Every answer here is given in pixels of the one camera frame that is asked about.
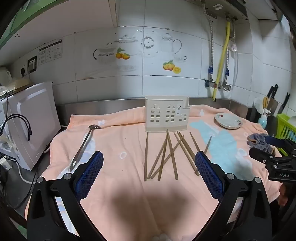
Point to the cream utensil holder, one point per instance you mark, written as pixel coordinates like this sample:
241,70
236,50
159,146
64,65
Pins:
166,100

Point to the long metal spoon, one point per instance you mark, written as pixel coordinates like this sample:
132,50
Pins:
83,148

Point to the white kettle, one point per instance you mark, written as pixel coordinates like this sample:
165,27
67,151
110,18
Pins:
4,75

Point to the brown wooden chopstick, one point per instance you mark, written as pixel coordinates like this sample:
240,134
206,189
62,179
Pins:
161,165
145,157
194,141
175,146
188,145
157,158
183,148
207,144
171,153

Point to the white appliance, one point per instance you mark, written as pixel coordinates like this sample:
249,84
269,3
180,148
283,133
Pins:
4,148

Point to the black wall outlet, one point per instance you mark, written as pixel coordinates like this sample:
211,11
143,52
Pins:
32,63

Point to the clear plastic bag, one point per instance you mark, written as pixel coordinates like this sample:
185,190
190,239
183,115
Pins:
4,91

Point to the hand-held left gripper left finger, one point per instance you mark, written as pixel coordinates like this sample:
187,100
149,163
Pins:
90,176

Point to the white microwave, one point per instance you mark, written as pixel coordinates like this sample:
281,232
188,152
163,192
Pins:
34,111

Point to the person's right hand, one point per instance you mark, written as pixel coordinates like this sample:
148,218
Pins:
283,197

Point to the grey rag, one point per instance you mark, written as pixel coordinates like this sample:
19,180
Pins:
256,139

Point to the grey water heater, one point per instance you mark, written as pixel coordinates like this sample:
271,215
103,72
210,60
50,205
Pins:
231,9

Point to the white floral plate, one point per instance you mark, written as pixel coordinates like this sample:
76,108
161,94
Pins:
227,120

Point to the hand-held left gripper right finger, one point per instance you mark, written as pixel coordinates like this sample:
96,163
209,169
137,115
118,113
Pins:
208,176

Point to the light blue soap bottle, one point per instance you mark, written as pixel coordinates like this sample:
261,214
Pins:
263,120

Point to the wall notice sticker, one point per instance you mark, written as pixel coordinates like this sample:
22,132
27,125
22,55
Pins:
50,52

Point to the green plastic dish rack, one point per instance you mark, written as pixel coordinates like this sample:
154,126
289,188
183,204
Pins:
283,125

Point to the green wall cabinet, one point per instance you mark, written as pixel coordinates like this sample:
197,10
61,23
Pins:
13,25

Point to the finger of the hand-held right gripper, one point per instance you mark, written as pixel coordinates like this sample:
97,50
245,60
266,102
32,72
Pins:
274,140
257,151

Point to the white wall socket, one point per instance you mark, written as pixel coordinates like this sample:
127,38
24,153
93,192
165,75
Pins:
23,71

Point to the pink tag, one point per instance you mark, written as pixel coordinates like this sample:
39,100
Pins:
234,47

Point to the peach printed towel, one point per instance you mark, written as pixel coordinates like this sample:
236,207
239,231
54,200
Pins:
115,139

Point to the metal valve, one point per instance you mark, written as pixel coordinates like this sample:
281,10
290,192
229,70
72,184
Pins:
210,83
225,87

